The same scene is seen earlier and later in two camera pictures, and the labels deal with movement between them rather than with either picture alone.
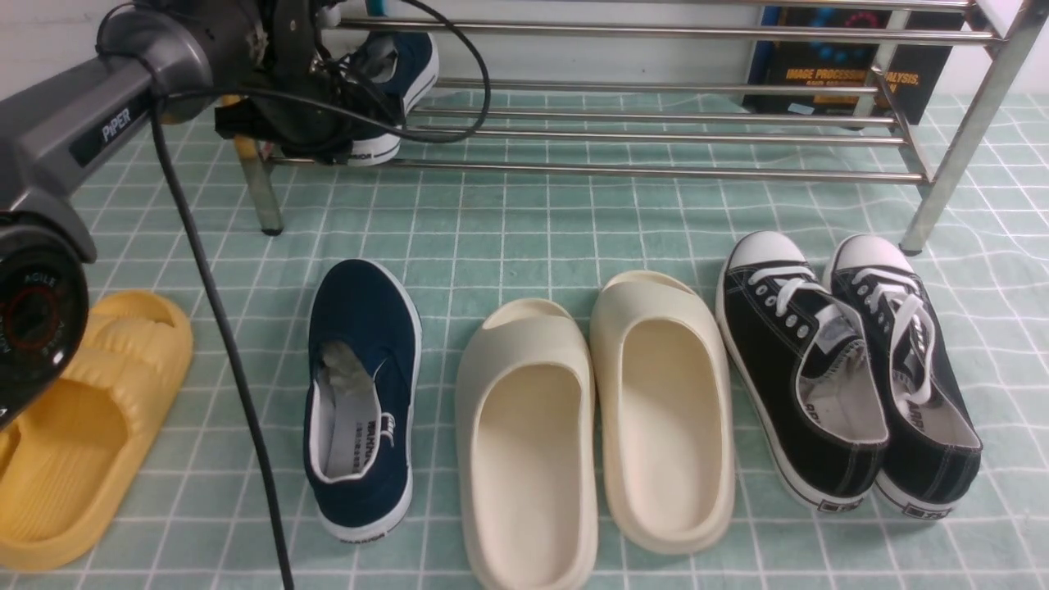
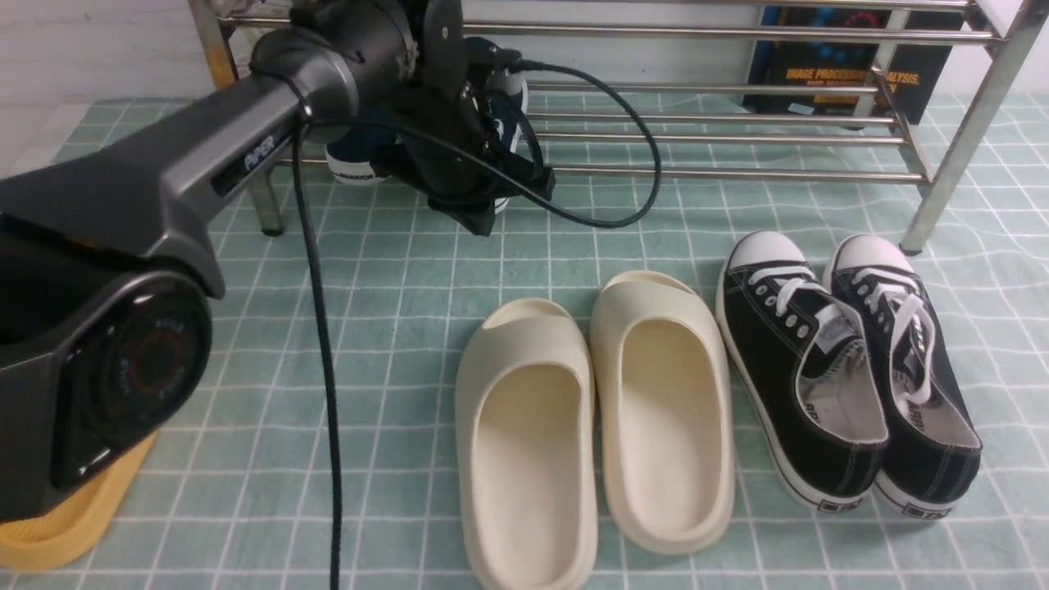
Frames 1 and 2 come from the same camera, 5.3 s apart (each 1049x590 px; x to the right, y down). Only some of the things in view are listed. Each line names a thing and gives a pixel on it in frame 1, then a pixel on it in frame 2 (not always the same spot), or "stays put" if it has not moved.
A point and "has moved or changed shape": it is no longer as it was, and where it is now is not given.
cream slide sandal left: x=525 y=451 stays put
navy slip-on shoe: x=388 y=72 has moved or changed shape
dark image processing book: x=911 y=74 stays put
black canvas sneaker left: x=801 y=365 stays put
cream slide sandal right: x=663 y=388 stays put
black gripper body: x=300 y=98 -> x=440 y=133
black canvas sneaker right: x=915 y=374 stays put
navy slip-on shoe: x=361 y=397 -> x=509 y=94
